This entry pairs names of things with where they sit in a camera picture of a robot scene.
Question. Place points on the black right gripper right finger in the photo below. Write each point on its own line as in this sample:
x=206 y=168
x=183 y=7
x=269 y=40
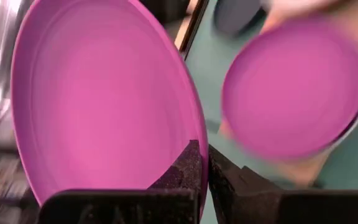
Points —
x=244 y=199

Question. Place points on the dark blue plate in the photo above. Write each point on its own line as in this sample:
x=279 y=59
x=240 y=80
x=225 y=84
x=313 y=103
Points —
x=238 y=15

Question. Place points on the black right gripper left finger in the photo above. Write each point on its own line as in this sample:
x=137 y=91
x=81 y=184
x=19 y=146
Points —
x=182 y=180

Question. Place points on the purple plate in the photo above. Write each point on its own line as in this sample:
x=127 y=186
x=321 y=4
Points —
x=294 y=90
x=104 y=93

